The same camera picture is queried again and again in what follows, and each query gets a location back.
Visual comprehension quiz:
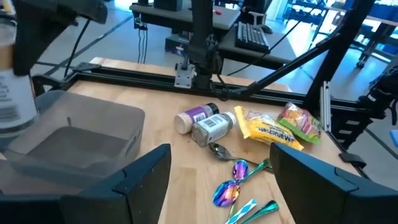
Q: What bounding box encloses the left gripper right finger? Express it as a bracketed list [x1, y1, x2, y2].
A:
[269, 142, 398, 224]

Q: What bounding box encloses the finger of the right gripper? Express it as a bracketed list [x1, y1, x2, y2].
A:
[14, 18, 68, 76]

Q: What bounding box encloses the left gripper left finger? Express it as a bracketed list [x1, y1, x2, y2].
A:
[58, 143, 172, 224]

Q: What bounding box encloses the iridescent spoon with green handle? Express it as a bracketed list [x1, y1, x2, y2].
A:
[212, 157, 272, 208]
[241, 200, 280, 224]

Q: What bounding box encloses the tan-lidded spice jar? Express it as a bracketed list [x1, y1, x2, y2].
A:
[0, 18, 40, 138]

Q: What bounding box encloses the spoon with teal patterned handle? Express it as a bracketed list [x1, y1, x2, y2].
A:
[225, 198, 258, 224]

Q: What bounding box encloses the green and pink ramen packet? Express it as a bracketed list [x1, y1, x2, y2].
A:
[276, 102, 323, 145]

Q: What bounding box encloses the small purple-bowled iridescent spoon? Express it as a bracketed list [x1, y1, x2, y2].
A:
[228, 159, 249, 224]

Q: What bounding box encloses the grey translucent plastic bin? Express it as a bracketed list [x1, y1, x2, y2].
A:
[6, 90, 146, 189]

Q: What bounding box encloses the yellow ramen packet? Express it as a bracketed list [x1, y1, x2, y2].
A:
[233, 105, 305, 152]

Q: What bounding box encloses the silver aluminium extrusion piece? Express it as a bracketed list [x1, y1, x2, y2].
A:
[320, 81, 332, 133]

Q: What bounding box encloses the dark grey metal spoon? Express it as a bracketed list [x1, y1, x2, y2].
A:
[208, 142, 272, 166]

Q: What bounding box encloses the purple-label spice jar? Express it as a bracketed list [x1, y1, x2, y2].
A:
[173, 102, 220, 135]

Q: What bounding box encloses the black box with purple stripe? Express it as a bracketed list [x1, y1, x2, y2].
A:
[164, 33, 191, 57]

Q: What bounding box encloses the grey desk with keyboard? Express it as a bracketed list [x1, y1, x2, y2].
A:
[217, 26, 301, 71]

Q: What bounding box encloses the computer keyboard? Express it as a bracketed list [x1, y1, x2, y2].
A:
[234, 21, 271, 54]

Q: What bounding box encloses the black aluminium table frame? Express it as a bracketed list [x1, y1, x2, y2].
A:
[30, 0, 379, 170]

